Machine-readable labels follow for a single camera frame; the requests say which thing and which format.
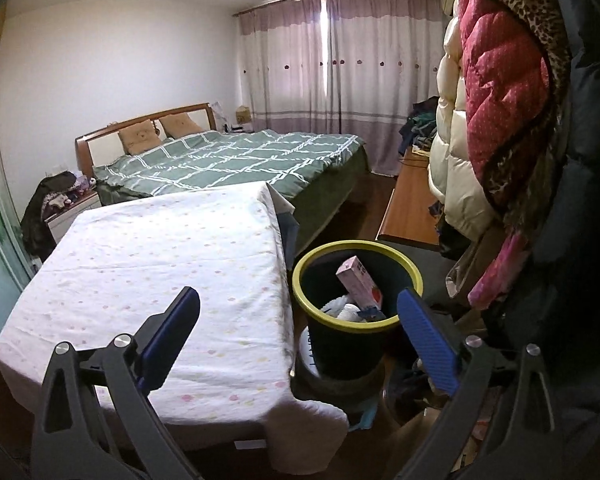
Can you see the beige hanging garment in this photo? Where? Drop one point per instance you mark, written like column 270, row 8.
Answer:
column 467, row 260

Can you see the frosted glass wardrobe door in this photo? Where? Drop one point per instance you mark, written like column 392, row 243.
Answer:
column 0, row 210

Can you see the cream puffer jacket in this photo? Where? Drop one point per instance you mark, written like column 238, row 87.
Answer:
column 455, row 160

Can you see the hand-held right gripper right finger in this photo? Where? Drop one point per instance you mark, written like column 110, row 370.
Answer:
column 430, row 340

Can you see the pink floral garment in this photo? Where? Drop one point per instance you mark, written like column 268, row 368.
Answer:
column 500, row 270

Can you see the dark clothes pile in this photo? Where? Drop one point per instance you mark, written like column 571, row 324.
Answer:
column 42, row 210

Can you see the red quilted jacket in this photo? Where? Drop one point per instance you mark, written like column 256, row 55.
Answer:
column 505, row 85

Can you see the small cardboard box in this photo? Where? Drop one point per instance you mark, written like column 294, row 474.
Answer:
column 243, row 115

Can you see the green plaid blanket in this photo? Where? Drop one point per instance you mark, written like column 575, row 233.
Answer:
column 230, row 160

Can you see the light blue plastic stool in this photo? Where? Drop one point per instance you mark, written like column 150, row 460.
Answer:
column 367, row 417

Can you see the wooden bed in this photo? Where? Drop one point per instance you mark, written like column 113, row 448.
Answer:
column 325, row 210

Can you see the brown pillow with face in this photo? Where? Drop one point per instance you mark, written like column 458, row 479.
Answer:
column 136, row 137

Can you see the pink box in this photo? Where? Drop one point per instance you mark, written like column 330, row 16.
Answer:
column 360, row 280

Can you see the grey furniture panel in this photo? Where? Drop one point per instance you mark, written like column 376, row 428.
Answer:
column 430, row 270

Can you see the mixed clothes heap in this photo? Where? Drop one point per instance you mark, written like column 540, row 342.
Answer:
column 420, row 125

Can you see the white nightstand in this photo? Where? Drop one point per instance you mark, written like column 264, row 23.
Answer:
column 75, row 215

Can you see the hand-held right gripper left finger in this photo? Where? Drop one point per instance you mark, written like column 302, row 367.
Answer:
column 167, row 340

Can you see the dark bin yellow-green rim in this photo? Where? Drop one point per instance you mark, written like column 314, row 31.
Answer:
column 340, row 355

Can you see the pink and white curtain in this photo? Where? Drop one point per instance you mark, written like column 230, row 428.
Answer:
column 380, row 85
column 280, row 60

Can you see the plain brown pillow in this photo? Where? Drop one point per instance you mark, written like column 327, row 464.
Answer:
column 179, row 126

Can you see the dark clothes on floor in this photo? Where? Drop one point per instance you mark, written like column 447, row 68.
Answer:
column 410, row 385

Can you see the dark navy coat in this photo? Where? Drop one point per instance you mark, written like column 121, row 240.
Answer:
column 590, row 160

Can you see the pale green plastic bag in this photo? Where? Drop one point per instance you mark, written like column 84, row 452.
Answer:
column 332, row 306

